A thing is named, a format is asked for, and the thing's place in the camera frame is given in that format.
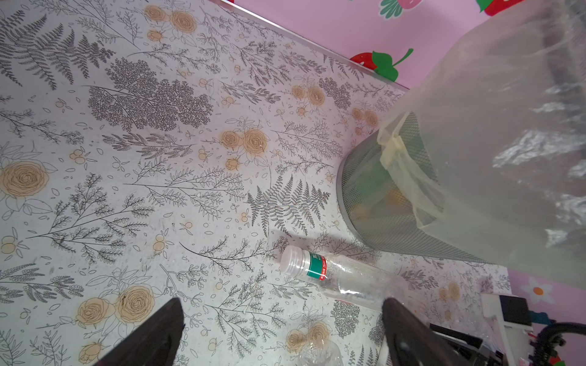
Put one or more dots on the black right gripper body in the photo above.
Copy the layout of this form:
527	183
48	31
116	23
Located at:
474	350

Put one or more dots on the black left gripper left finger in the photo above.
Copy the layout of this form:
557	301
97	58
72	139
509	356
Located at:
155	342

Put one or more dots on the clear plastic bin liner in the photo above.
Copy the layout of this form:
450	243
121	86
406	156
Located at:
490	148

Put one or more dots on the clear bottle red green label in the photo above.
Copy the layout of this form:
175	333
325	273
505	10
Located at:
342	278

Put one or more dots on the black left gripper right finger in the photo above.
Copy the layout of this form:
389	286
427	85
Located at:
411	342

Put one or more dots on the grey mesh waste bin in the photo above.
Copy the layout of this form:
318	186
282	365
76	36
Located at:
397	195

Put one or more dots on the clear bottle orange label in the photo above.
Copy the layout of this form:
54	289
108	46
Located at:
320	353

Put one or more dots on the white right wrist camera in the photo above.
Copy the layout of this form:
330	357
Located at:
510	318

